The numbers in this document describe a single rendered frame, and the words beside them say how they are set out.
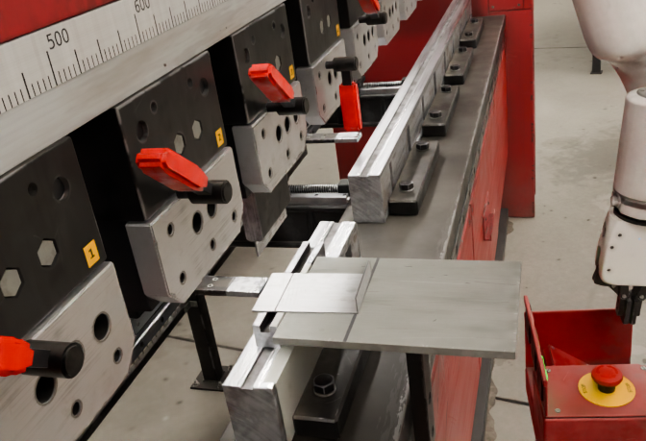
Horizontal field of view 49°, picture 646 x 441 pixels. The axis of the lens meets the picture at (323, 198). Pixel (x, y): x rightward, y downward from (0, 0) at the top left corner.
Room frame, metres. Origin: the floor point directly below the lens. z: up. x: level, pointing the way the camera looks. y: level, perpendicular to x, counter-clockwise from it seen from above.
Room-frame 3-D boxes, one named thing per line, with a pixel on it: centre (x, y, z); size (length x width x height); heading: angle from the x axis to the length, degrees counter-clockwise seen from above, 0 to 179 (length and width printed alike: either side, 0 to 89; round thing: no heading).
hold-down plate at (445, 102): (1.68, -0.32, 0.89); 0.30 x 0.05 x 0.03; 161
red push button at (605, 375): (0.75, -0.34, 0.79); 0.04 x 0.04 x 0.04
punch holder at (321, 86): (0.92, 0.00, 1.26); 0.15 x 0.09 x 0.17; 161
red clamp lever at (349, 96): (0.88, -0.05, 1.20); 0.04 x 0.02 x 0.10; 71
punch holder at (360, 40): (1.11, -0.06, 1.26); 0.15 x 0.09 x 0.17; 161
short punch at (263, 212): (0.76, 0.07, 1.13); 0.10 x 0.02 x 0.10; 161
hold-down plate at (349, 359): (0.77, 0.00, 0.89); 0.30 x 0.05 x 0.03; 161
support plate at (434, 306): (0.71, -0.07, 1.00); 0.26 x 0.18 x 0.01; 71
